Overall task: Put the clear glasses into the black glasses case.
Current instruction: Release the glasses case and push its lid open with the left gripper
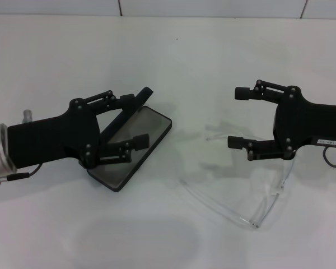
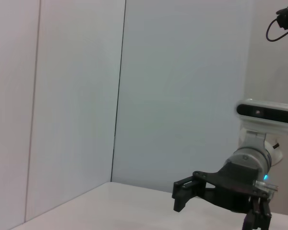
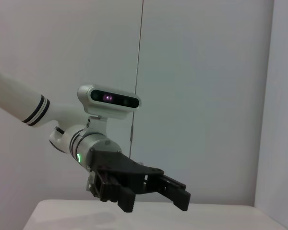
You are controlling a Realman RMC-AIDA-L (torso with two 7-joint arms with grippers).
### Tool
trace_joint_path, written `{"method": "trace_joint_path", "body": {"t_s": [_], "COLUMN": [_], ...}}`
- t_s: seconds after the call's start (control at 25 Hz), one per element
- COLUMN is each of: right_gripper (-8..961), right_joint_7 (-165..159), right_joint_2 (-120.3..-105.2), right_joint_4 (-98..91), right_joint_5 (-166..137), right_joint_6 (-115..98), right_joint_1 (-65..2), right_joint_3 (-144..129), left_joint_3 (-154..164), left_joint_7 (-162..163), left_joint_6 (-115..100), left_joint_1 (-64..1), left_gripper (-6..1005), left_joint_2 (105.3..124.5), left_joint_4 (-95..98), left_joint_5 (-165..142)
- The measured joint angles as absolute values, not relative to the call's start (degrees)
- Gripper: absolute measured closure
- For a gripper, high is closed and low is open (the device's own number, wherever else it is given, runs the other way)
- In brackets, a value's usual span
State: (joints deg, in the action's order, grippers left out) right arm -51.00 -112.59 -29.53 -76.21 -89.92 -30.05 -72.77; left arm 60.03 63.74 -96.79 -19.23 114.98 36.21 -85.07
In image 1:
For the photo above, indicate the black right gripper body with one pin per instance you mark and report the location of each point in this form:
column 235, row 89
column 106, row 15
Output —
column 310, row 123

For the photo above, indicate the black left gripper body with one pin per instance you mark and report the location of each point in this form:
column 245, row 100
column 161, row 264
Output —
column 50, row 137

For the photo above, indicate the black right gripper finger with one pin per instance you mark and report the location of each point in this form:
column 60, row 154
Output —
column 235, row 142
column 242, row 93

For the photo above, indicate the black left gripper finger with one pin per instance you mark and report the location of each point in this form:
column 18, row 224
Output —
column 127, row 101
column 141, row 141

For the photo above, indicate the black glasses case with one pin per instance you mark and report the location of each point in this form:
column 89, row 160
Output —
column 148, row 126

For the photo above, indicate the clear white glasses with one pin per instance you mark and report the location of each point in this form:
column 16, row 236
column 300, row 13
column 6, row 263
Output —
column 281, row 183

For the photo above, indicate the silver wrist stud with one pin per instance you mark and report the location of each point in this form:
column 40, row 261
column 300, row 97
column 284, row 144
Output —
column 28, row 115

